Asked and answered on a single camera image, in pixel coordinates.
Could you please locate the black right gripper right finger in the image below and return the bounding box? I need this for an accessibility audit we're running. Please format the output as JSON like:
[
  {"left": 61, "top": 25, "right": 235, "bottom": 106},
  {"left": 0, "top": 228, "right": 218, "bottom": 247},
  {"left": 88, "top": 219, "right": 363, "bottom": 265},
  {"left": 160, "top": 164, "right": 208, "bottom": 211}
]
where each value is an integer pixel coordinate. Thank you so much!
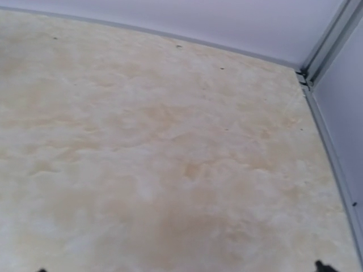
[{"left": 315, "top": 260, "right": 335, "bottom": 272}]

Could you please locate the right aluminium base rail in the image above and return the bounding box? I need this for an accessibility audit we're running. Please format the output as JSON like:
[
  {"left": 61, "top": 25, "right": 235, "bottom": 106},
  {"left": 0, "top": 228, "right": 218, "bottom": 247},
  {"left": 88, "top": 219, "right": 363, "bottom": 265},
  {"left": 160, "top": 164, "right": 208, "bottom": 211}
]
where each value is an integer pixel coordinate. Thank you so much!
[{"left": 300, "top": 83, "right": 362, "bottom": 265}]

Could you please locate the right aluminium corner post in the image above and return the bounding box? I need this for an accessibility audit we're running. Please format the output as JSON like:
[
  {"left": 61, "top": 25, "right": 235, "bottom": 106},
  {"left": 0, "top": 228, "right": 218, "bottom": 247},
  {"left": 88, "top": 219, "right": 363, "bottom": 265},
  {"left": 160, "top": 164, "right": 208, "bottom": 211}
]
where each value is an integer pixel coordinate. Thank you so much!
[{"left": 296, "top": 1, "right": 362, "bottom": 87}]

